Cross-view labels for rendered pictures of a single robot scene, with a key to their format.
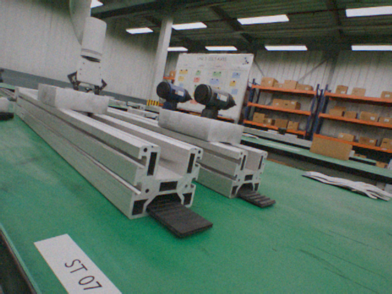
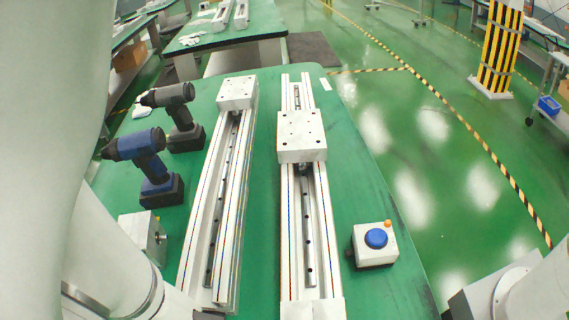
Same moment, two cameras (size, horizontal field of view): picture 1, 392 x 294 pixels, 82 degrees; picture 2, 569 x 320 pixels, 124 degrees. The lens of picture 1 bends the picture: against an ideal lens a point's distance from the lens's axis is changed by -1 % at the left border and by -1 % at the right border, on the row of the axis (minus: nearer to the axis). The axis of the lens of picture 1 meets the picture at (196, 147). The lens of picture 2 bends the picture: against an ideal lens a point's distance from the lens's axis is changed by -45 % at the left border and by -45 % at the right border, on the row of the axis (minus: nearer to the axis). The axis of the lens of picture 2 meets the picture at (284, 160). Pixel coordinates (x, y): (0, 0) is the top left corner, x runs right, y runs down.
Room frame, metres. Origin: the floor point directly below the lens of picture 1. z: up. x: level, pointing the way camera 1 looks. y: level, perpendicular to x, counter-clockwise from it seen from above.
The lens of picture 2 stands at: (0.92, 0.70, 1.30)
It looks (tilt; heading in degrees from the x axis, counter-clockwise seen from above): 43 degrees down; 231
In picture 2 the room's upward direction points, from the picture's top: 7 degrees counter-clockwise
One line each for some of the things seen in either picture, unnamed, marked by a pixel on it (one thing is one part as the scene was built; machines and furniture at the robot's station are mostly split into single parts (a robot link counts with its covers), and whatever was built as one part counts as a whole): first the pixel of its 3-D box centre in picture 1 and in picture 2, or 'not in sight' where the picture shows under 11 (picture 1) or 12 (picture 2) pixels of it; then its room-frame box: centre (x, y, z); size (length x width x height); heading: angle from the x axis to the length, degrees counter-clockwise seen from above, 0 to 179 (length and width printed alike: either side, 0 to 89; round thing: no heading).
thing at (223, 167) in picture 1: (136, 131); (230, 158); (0.69, 0.19, 0.82); 0.80 x 0.10 x 0.09; 47
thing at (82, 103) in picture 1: (71, 104); (300, 138); (0.55, 0.31, 0.87); 0.16 x 0.11 x 0.07; 47
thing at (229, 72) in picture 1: (201, 111); not in sight; (4.05, 0.03, 0.97); 1.50 x 0.50 x 1.95; 53
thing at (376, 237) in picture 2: not in sight; (376, 238); (0.64, 0.61, 0.84); 0.04 x 0.04 x 0.02
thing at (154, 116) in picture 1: (139, 121); (145, 242); (0.99, 0.26, 0.83); 0.11 x 0.10 x 0.10; 147
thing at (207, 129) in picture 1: (198, 131); (238, 95); (0.52, 0.00, 0.87); 0.16 x 0.11 x 0.07; 47
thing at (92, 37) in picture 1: (93, 36); (79, 251); (1.00, 0.52, 1.14); 0.09 x 0.08 x 0.13; 45
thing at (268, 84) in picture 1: (278, 116); not in sight; (10.26, -3.28, 1.58); 2.83 x 0.98 x 3.15; 53
